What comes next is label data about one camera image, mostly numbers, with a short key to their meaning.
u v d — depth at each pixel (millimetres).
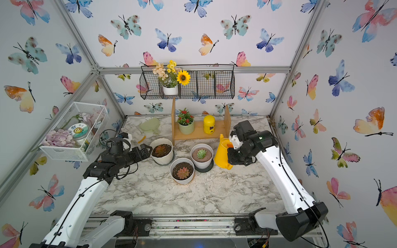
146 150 681
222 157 709
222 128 1023
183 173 808
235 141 669
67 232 389
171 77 849
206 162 845
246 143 484
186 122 925
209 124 942
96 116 790
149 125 1159
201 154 870
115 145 566
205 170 917
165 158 864
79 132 656
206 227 757
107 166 517
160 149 906
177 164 863
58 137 597
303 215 370
